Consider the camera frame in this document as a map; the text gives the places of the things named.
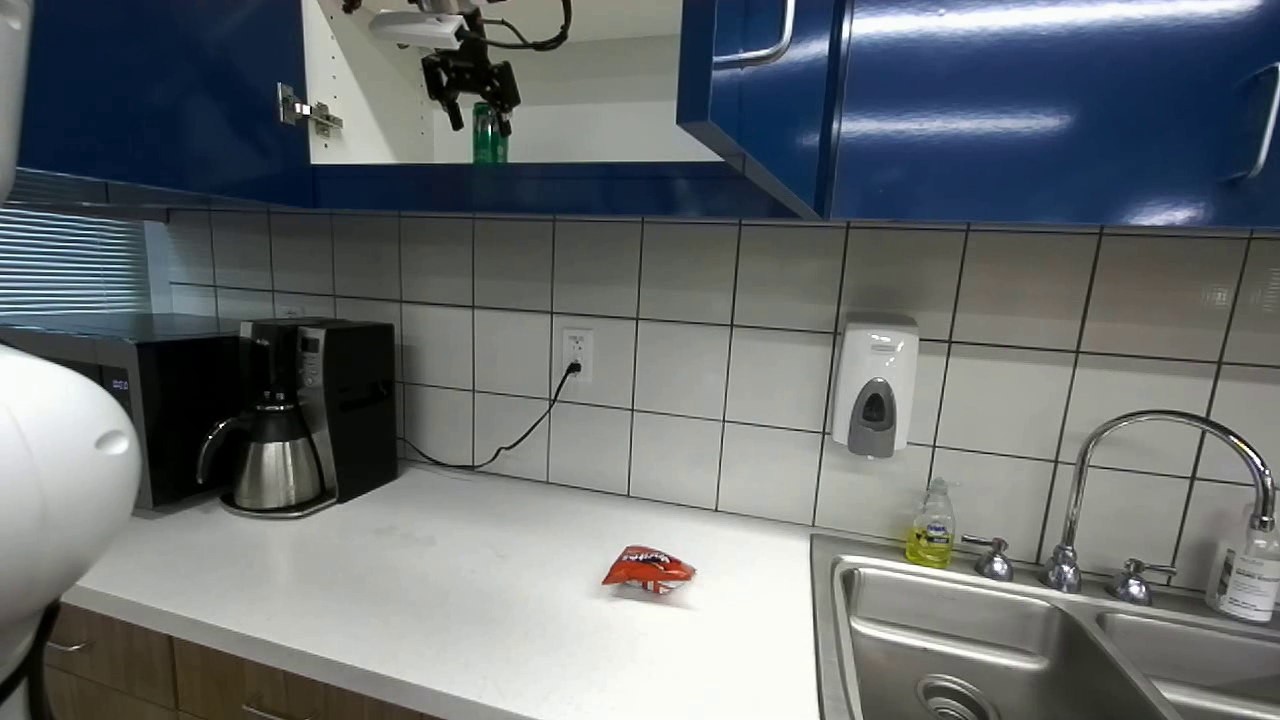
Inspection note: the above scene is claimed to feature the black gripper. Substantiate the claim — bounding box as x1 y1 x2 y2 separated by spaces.
420 13 521 130

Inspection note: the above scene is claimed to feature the green soda can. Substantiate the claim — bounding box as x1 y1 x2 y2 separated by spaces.
473 100 509 162

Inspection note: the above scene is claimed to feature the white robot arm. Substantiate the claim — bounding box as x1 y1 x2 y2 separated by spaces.
4 0 509 720

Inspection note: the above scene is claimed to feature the blue cupboard door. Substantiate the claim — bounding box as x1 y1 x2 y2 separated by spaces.
676 0 844 214

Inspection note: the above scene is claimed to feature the blue upper cupboard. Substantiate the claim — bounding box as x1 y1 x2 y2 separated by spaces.
4 0 1280 226

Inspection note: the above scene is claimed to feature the black steel coffee maker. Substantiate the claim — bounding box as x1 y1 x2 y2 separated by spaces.
241 321 397 498

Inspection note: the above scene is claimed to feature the black microwave oven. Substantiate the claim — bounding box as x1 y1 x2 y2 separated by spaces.
0 310 248 510

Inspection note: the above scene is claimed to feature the steel coffee carafe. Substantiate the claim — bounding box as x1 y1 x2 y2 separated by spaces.
194 401 326 514

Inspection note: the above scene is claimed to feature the white soap dispenser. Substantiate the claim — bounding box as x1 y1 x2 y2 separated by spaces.
830 317 918 460

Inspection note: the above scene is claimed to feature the red chips bag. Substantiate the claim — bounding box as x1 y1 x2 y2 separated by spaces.
605 545 696 596

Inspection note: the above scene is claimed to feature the yellow dish soap bottle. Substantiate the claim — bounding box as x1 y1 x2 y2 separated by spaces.
902 480 955 568

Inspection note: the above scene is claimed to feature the stainless steel double sink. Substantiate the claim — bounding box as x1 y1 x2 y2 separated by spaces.
809 534 1280 720

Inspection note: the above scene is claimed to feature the wooden base drawer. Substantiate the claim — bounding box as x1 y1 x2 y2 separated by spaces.
44 605 175 720

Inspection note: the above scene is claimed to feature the chrome sink faucet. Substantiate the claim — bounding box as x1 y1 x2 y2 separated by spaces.
937 408 1256 590

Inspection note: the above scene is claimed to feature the white hand soap bottle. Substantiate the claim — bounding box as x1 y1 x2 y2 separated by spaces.
1209 524 1280 625

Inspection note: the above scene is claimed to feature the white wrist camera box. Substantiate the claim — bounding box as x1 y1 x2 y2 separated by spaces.
369 9 465 50

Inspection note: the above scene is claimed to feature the white wall outlet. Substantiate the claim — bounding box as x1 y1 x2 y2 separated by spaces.
560 326 594 381

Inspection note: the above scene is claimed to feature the black power cord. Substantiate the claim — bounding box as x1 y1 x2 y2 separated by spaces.
391 354 586 475

